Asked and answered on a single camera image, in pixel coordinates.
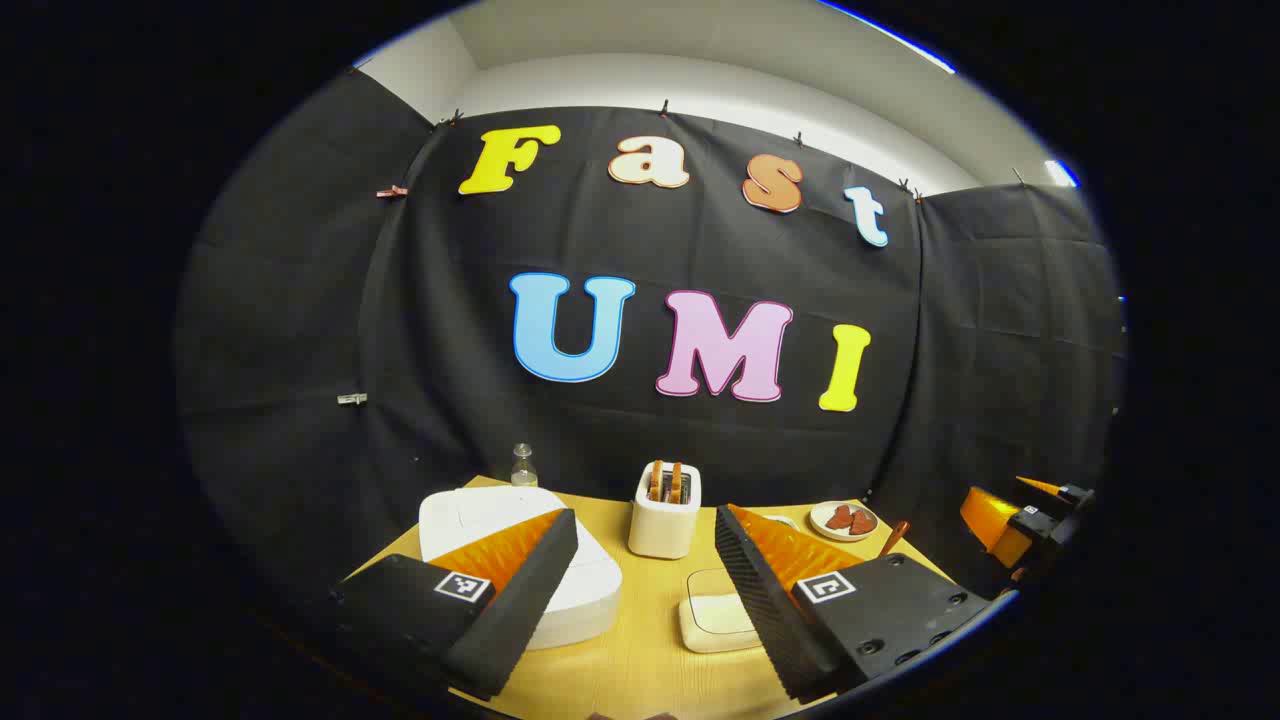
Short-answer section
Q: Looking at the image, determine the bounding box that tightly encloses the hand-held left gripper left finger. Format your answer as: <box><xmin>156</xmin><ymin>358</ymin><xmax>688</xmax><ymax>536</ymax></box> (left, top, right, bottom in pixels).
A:
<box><xmin>330</xmin><ymin>508</ymin><xmax>579</xmax><ymax>701</ymax></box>

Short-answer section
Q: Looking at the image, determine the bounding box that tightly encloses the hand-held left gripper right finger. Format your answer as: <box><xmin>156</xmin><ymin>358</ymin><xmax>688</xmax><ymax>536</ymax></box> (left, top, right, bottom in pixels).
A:
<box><xmin>714</xmin><ymin>503</ymin><xmax>991</xmax><ymax>704</ymax></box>

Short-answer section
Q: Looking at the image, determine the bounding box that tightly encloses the clear box of rice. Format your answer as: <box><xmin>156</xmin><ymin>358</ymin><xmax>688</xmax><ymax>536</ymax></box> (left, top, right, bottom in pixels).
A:
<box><xmin>678</xmin><ymin>568</ymin><xmax>766</xmax><ymax>654</ymax></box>

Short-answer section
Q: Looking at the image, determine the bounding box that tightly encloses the white rice cooker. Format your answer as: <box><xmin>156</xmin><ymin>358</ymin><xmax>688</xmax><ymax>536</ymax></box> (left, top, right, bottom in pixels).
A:
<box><xmin>418</xmin><ymin>485</ymin><xmax>623</xmax><ymax>651</ymax></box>

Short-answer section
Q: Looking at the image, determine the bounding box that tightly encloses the white round plate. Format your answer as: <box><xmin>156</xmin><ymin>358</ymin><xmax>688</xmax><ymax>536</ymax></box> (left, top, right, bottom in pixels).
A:
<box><xmin>809</xmin><ymin>500</ymin><xmax>880</xmax><ymax>542</ymax></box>

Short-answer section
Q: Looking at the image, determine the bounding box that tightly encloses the white toaster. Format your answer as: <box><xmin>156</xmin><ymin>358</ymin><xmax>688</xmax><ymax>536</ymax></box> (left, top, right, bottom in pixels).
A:
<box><xmin>628</xmin><ymin>460</ymin><xmax>703</xmax><ymax>560</ymax></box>

